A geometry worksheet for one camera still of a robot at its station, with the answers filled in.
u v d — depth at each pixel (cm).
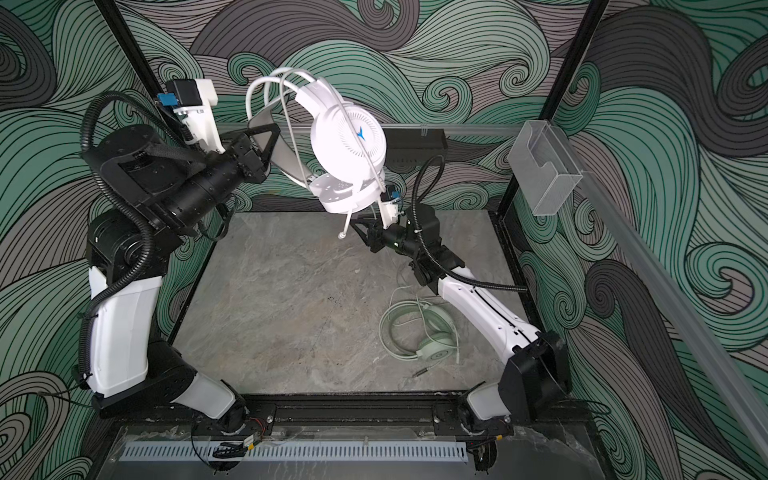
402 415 75
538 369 39
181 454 76
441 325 81
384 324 89
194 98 36
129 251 32
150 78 82
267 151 44
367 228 72
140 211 32
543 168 80
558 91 85
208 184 37
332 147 32
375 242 66
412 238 59
